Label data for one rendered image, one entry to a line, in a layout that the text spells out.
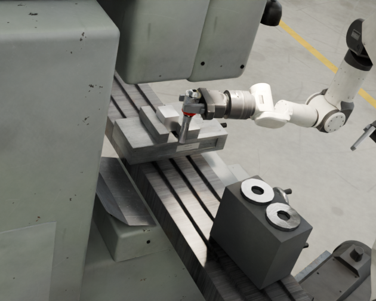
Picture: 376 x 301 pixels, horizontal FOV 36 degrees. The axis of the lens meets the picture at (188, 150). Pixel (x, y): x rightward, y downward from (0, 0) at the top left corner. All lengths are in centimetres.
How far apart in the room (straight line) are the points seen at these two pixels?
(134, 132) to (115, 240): 34
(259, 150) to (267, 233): 222
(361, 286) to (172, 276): 71
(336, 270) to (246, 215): 80
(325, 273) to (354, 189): 154
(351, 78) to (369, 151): 223
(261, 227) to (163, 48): 50
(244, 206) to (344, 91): 59
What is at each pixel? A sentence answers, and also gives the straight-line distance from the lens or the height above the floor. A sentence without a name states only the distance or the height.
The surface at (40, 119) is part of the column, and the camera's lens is 121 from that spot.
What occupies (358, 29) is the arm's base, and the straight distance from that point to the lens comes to 182.
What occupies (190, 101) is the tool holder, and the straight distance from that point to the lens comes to 165.
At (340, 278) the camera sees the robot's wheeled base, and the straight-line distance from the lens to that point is 219.
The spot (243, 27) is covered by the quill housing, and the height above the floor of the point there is 148.
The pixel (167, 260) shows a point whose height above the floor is 67.
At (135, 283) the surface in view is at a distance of 191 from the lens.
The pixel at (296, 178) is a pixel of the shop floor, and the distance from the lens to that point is 353.
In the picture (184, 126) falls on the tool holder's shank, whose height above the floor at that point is 110.
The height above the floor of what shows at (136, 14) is 153.
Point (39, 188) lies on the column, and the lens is 133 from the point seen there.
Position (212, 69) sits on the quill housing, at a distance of 151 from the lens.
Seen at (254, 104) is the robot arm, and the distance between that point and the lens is 172.
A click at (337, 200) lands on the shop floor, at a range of 351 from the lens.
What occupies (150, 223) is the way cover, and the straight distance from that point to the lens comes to 172.
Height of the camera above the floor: 208
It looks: 37 degrees down
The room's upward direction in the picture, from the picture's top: 15 degrees clockwise
